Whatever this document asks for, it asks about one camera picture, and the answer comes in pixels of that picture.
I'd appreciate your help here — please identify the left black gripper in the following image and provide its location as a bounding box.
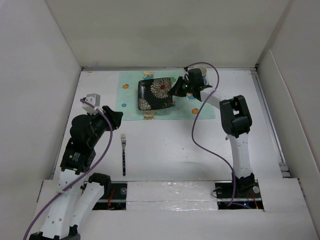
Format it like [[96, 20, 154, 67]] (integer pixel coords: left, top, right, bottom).
[[88, 105, 122, 146]]

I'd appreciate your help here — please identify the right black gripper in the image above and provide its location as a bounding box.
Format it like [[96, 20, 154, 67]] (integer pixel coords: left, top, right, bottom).
[[167, 75, 195, 97]]

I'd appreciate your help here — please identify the purple mug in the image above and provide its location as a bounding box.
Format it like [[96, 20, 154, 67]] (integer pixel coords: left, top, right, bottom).
[[193, 64, 208, 85]]

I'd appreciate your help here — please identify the green cartoon print cloth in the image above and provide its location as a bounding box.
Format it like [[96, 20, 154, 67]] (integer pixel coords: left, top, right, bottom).
[[115, 70, 202, 121]]

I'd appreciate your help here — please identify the black floral square plate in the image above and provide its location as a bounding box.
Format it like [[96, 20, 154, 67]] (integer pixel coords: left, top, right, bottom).
[[137, 77, 173, 111]]

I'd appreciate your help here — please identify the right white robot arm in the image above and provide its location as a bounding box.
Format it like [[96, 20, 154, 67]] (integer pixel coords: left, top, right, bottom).
[[168, 67, 255, 197]]

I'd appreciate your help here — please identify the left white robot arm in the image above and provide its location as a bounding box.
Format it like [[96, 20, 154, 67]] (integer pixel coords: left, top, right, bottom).
[[23, 103, 124, 240]]

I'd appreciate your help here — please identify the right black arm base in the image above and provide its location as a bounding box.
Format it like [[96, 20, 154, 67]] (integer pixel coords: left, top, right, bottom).
[[211, 181, 264, 210]]

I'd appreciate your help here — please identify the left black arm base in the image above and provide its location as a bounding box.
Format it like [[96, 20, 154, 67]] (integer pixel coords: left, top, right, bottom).
[[93, 181, 128, 211]]

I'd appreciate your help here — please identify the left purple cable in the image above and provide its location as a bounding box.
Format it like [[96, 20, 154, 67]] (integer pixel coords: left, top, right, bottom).
[[23, 98, 114, 240]]

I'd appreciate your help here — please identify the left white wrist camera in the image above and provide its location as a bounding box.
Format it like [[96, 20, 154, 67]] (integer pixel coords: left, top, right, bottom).
[[80, 93, 101, 115]]

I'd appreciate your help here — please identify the fork with dark handle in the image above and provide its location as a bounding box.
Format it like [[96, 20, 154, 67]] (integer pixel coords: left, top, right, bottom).
[[120, 133, 127, 176]]

